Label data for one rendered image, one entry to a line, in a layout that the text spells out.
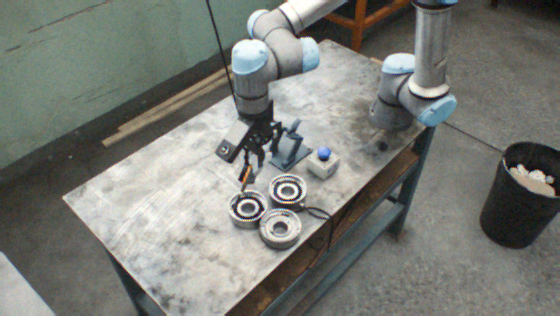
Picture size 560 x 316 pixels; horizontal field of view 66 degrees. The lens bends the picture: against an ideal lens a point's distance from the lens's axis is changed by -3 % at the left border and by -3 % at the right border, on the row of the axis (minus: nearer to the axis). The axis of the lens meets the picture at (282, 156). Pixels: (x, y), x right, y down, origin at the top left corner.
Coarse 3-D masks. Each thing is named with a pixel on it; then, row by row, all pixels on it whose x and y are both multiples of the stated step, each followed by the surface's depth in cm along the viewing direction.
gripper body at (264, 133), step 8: (272, 104) 104; (240, 112) 99; (264, 112) 100; (272, 112) 105; (256, 120) 102; (264, 120) 105; (272, 120) 107; (256, 128) 104; (264, 128) 105; (272, 128) 105; (256, 136) 103; (264, 136) 105; (272, 136) 107; (248, 144) 106; (264, 144) 108
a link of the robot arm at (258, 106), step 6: (240, 102) 97; (246, 102) 96; (252, 102) 96; (258, 102) 96; (264, 102) 97; (240, 108) 98; (246, 108) 97; (252, 108) 97; (258, 108) 97; (264, 108) 98
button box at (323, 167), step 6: (312, 156) 130; (318, 156) 130; (330, 156) 130; (336, 156) 130; (312, 162) 129; (318, 162) 128; (324, 162) 128; (330, 162) 128; (336, 162) 130; (312, 168) 130; (318, 168) 128; (324, 168) 127; (330, 168) 128; (336, 168) 132; (318, 174) 130; (324, 174) 128; (330, 174) 131
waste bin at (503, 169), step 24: (528, 144) 197; (504, 168) 185; (528, 168) 204; (552, 168) 197; (504, 192) 188; (528, 192) 177; (480, 216) 216; (504, 216) 195; (528, 216) 186; (552, 216) 186; (504, 240) 203; (528, 240) 200
